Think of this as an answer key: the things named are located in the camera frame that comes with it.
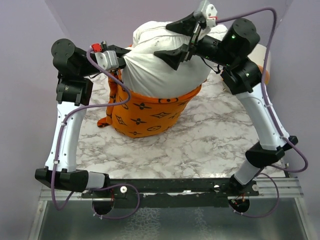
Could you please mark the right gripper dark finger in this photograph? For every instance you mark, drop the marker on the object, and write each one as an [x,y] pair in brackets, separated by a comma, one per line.
[173,58]
[187,26]

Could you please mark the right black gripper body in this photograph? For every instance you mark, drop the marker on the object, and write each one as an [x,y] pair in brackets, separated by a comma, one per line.
[203,46]

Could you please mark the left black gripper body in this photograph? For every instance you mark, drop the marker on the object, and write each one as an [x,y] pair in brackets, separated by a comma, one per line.
[113,46]

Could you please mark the white pillow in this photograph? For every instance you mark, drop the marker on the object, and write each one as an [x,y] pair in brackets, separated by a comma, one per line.
[161,77]

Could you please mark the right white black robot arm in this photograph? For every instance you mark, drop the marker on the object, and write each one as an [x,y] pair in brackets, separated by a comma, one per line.
[245,81]

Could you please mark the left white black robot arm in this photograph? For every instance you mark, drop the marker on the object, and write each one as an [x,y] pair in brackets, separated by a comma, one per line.
[73,94]

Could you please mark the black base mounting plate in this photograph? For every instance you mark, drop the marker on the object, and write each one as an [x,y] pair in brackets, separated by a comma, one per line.
[171,192]

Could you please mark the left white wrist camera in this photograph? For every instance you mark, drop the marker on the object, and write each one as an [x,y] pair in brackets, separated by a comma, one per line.
[105,58]

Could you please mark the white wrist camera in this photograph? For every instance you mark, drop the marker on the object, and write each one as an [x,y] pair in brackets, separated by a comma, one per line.
[105,58]
[206,15]

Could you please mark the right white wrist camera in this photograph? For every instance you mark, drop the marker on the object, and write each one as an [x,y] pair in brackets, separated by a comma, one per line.
[206,15]

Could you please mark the aluminium rail frame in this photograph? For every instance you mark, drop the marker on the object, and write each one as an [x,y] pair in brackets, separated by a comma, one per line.
[101,209]

